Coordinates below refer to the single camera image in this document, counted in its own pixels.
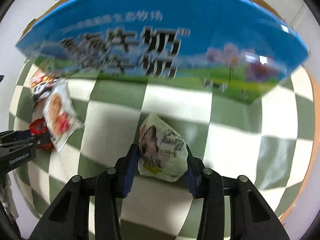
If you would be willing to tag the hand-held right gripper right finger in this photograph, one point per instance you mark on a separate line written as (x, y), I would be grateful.
(192, 177)

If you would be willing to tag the dark red snack packet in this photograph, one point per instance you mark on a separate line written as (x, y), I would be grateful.
(37, 127)

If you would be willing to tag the yellow panda snack packet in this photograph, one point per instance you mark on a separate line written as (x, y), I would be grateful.
(165, 140)

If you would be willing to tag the black white panda packet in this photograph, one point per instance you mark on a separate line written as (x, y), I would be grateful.
(40, 87)

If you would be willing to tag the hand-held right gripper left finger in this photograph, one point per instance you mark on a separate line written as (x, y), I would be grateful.
(130, 172)

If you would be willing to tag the green white checkered mat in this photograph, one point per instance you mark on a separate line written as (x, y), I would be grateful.
(237, 135)

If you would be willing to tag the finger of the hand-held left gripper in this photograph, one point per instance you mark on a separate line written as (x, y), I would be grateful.
(37, 139)

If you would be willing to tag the blue printed cardboard box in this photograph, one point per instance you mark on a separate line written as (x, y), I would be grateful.
(200, 42)

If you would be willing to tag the clear cookie packet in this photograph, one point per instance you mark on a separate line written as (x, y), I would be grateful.
(57, 110)

